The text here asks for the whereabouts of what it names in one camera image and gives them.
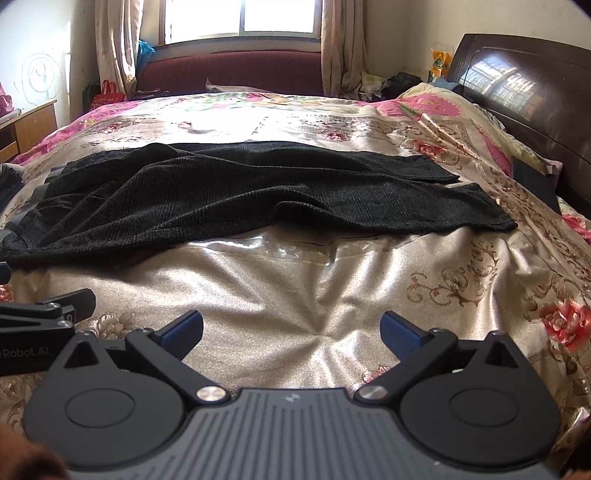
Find black knit pants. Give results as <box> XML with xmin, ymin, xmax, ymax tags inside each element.
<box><xmin>1</xmin><ymin>141</ymin><xmax>516</xmax><ymax>269</ymax></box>

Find floral satin bedspread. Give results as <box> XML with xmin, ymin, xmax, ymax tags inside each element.
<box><xmin>1</xmin><ymin>84</ymin><xmax>590</xmax><ymax>465</ymax></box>

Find yellow snack package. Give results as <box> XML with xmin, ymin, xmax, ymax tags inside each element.
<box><xmin>428</xmin><ymin>47</ymin><xmax>453</xmax><ymax>82</ymax></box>

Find black phone on bed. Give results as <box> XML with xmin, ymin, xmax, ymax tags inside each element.
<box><xmin>512</xmin><ymin>157</ymin><xmax>560</xmax><ymax>214</ymax></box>

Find black bag on nightstand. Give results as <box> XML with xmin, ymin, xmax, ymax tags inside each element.
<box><xmin>380</xmin><ymin>72</ymin><xmax>422</xmax><ymax>100</ymax></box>

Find blue plastic bag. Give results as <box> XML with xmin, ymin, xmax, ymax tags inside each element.
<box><xmin>135</xmin><ymin>39</ymin><xmax>155</xmax><ymax>79</ymax></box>

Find red shopping bag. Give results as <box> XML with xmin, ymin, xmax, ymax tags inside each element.
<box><xmin>89</xmin><ymin>80</ymin><xmax>126</xmax><ymax>110</ymax></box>

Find dark wooden headboard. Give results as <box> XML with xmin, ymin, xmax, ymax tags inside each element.
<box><xmin>448</xmin><ymin>33</ymin><xmax>591</xmax><ymax>215</ymax></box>

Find right beige curtain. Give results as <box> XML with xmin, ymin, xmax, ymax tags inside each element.
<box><xmin>321</xmin><ymin>0</ymin><xmax>367</xmax><ymax>99</ymax></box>

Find left beige curtain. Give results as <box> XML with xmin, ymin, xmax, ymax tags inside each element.
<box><xmin>94</xmin><ymin>0</ymin><xmax>144</xmax><ymax>99</ymax></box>

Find wooden desk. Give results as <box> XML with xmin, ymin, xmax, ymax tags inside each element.
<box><xmin>0</xmin><ymin>100</ymin><xmax>57</xmax><ymax>163</ymax></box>

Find window with bright light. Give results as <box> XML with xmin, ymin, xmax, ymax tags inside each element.
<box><xmin>161</xmin><ymin>0</ymin><xmax>322</xmax><ymax>45</ymax></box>

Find beige curtain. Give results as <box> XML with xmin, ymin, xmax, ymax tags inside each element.
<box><xmin>321</xmin><ymin>0</ymin><xmax>367</xmax><ymax>99</ymax></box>
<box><xmin>94</xmin><ymin>0</ymin><xmax>144</xmax><ymax>99</ymax></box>

